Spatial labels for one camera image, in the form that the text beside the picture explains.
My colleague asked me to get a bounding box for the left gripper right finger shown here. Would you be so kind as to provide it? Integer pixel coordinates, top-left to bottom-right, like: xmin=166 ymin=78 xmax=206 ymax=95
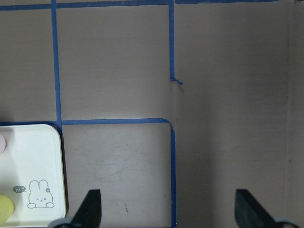
xmin=234 ymin=189 xmax=276 ymax=228

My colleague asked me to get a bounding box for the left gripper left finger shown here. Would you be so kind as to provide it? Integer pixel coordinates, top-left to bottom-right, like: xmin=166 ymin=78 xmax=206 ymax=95
xmin=70 ymin=190 xmax=102 ymax=228

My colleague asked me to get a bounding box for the yellow plastic cup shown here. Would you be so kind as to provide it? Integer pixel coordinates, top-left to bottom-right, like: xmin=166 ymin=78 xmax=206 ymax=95
xmin=0 ymin=194 xmax=14 ymax=226

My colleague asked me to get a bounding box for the pink plastic cup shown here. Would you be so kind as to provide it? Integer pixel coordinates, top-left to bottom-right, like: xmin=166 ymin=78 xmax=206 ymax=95
xmin=0 ymin=133 xmax=6 ymax=154

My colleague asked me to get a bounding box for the cream plastic tray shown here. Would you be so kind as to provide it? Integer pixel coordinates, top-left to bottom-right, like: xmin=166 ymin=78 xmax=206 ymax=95
xmin=0 ymin=124 xmax=66 ymax=228

